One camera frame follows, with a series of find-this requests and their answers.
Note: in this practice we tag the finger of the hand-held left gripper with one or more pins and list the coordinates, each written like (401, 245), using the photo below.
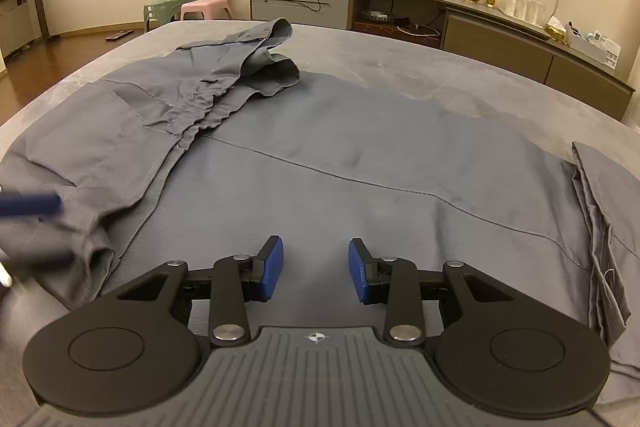
(35, 257)
(30, 205)

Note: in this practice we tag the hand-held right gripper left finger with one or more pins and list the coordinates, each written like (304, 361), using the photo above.
(270, 269)

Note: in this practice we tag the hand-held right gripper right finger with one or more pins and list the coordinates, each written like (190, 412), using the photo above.
(360, 272)

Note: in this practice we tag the grey work garment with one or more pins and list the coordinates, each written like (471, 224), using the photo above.
(350, 147)

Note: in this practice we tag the dark flat object on floor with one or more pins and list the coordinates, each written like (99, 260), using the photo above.
(120, 36)

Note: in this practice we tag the round metal tin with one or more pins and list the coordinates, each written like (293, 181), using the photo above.
(376, 16)

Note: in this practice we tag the long grey tv cabinet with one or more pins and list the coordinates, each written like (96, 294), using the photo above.
(500, 42)

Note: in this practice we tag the gold tissue box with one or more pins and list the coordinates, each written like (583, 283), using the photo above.
(556, 32)

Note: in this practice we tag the cluster of clear glasses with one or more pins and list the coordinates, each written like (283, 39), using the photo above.
(522, 7)

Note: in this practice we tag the white box with papers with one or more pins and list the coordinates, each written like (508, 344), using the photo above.
(595, 47)

